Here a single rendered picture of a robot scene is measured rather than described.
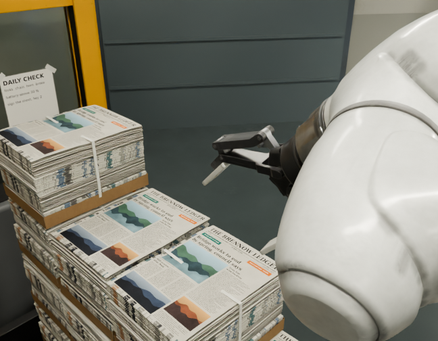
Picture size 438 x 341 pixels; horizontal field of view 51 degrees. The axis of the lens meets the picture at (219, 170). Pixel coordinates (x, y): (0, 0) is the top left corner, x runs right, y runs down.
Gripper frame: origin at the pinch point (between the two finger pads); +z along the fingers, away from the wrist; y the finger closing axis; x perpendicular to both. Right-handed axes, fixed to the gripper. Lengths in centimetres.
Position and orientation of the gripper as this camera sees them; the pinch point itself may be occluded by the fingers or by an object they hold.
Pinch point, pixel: (240, 211)
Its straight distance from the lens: 69.5
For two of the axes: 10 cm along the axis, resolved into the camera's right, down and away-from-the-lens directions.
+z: -4.3, 4.0, 8.1
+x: -6.4, 5.0, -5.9
